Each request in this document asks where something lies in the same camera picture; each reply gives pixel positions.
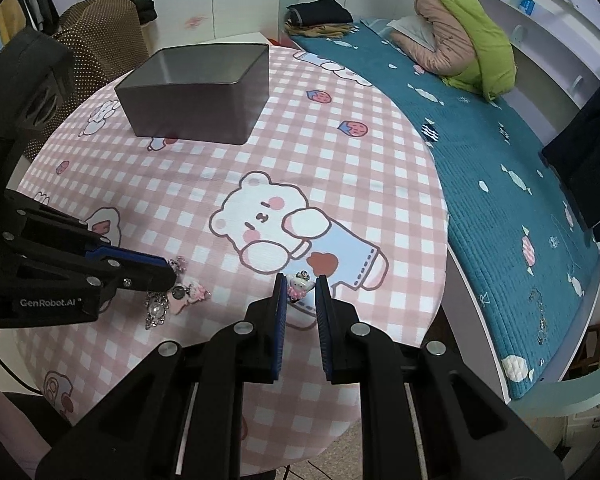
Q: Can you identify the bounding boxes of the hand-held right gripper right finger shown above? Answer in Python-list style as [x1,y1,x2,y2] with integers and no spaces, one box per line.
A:
[315,274,566,480]

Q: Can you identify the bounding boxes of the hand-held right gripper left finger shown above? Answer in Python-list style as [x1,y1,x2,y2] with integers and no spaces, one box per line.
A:
[35,272,288,480]

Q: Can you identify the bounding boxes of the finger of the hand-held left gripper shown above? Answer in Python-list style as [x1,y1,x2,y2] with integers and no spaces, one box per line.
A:
[84,259,178,293]
[0,190,170,266]

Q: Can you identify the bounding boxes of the pink cat charm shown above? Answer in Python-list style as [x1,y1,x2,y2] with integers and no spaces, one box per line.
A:
[287,271,315,303]

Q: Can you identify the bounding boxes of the grey metal tin box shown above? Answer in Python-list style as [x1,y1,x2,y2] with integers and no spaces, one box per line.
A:
[114,44,270,147]

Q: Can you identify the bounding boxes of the person's left forearm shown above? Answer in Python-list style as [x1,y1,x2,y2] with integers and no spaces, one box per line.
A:
[0,377,51,480]

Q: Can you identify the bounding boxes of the round table pink checked cloth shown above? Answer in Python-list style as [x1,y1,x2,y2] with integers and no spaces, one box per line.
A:
[17,42,451,471]

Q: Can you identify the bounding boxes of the brown dotted cloth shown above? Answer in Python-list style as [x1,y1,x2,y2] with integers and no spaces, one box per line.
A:
[50,0,148,91]

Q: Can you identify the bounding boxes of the yellow hanging garment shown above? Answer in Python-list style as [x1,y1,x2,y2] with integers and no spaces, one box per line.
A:
[0,0,27,42]

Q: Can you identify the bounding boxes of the black hanging garment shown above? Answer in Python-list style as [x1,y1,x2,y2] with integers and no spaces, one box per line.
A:
[27,0,61,32]

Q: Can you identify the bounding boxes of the black cloth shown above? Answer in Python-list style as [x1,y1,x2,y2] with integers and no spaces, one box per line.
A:
[125,0,158,26]

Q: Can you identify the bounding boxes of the wooden stool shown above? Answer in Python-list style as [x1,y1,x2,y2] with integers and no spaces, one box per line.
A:
[572,322,600,381]

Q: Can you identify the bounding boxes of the folded tan clothes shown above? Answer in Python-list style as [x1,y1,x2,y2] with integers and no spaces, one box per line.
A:
[286,22,356,40]

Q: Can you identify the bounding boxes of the white pillow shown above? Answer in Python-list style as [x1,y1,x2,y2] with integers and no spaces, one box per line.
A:
[386,16,438,52]

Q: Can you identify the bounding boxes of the folded dark clothes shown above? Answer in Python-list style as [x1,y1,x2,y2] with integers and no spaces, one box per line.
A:
[286,0,353,28]

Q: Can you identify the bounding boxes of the pink padded jacket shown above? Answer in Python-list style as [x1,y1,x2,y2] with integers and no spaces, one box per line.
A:
[414,0,481,76]

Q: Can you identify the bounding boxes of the black hanging coat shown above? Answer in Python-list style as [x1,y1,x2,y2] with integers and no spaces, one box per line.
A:
[540,62,600,241]

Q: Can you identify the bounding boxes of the green and pink quilt bundle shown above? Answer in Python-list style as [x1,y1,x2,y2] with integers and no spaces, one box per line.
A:
[440,0,517,101]

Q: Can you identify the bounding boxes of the bunk bed teal mattress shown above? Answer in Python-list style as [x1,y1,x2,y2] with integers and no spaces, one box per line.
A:
[277,0,600,416]

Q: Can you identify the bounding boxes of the black cable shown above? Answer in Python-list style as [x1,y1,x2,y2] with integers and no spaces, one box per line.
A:
[0,352,48,393]

